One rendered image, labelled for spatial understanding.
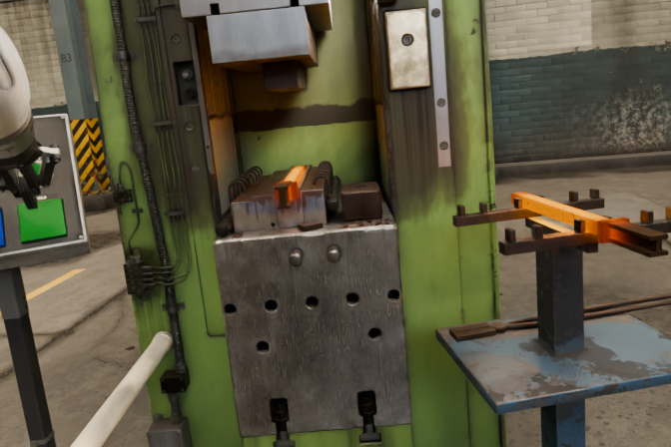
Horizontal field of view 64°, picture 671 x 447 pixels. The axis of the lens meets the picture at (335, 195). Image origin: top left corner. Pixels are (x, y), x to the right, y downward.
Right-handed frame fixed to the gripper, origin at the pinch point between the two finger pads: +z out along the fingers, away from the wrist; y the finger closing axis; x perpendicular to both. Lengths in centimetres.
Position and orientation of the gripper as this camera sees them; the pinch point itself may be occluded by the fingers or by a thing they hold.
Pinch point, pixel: (28, 193)
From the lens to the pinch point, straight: 101.1
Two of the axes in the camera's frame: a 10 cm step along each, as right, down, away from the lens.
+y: 9.1, -1.6, 3.9
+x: -2.9, -9.1, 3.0
